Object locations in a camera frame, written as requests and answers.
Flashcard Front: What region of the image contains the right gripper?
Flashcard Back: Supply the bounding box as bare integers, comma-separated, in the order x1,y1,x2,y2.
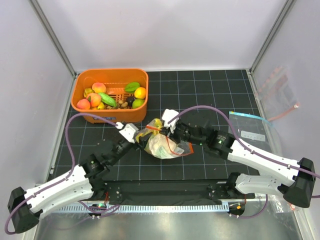
160,120,206,147

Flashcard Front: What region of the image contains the red zipper clear bag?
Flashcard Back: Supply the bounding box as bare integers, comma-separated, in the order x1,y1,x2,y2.
134,118,194,160

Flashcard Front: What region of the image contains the cauliflower toy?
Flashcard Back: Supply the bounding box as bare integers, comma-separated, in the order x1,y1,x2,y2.
145,134,185,160

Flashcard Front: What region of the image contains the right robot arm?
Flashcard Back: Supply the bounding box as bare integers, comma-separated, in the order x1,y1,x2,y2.
160,122,316,208

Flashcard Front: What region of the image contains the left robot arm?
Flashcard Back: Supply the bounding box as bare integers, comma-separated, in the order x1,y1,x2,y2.
4,134,150,235

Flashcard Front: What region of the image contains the blue zipper clear bag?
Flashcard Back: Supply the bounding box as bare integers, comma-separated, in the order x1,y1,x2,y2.
228,111,272,150

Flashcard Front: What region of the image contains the green lime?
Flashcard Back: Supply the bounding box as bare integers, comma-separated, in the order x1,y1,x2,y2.
132,99,145,109

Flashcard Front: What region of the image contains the brown nuts pile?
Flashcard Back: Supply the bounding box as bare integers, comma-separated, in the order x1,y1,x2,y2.
105,100,130,110

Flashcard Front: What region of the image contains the dark purple fruit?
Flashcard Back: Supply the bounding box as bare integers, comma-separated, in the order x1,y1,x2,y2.
126,96,136,107

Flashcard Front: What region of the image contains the yellow lemon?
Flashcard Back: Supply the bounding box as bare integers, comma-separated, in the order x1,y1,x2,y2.
134,87,147,100

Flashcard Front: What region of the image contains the black grid mat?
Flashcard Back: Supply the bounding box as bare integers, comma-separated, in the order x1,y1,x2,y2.
46,69,263,183

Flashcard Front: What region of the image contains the green star fruit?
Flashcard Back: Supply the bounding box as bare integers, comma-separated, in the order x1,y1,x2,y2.
124,82,141,94

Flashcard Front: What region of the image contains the green cucumber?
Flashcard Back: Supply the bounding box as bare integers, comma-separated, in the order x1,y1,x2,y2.
98,92,117,107

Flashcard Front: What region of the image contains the peach middle left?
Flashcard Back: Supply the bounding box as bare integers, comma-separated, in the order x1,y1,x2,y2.
86,93,101,108

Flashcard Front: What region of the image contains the peach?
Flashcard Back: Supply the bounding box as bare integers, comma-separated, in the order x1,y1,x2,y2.
76,98,91,110
86,93,101,108
91,82,107,94

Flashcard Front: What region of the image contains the orange plastic bin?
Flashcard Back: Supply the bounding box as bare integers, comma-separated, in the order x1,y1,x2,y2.
70,68,150,125

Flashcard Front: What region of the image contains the peach upper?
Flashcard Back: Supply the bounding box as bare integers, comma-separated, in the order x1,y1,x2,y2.
91,82,107,94

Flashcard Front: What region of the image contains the peach front left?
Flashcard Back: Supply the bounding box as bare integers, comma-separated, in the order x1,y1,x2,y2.
76,98,91,110

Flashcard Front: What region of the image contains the yellow star fruit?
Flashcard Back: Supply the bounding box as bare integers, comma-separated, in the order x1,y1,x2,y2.
83,88,94,99

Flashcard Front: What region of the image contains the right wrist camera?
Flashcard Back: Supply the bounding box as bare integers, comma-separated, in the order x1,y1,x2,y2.
161,109,179,133

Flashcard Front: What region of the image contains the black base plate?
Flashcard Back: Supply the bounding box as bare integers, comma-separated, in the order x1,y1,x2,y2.
82,179,255,206

